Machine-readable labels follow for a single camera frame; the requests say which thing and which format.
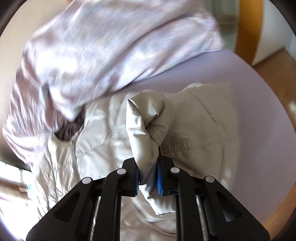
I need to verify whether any lavender bed sheet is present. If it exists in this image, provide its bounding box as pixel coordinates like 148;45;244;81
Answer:
128;50;295;222

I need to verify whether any wooden wardrobe frame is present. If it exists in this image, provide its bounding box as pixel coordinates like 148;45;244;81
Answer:
235;0;263;65

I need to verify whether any pink floral duvet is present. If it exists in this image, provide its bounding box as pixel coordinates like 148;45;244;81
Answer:
3;1;223;164

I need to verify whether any cream puffer jacket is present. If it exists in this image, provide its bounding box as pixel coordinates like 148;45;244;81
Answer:
32;83;240;240

